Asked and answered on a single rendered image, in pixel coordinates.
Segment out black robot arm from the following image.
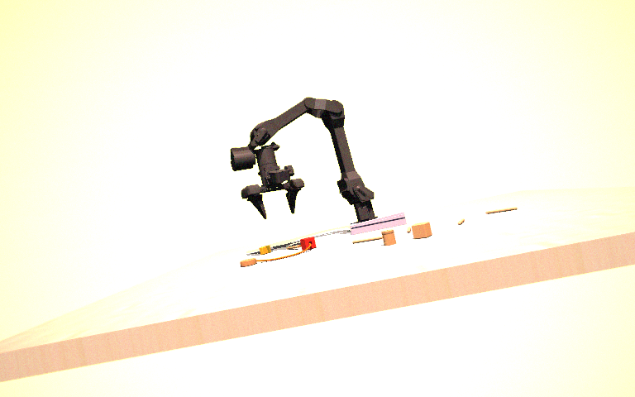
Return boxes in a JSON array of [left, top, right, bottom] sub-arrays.
[[230, 97, 378, 223]]

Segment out orange-brown wooden cylinder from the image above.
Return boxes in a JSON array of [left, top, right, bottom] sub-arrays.
[[381, 229, 396, 246]]

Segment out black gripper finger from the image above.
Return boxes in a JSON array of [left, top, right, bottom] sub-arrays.
[[286, 188, 302, 214], [246, 194, 267, 219]]

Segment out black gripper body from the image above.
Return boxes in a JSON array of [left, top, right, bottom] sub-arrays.
[[241, 163, 305, 199]]

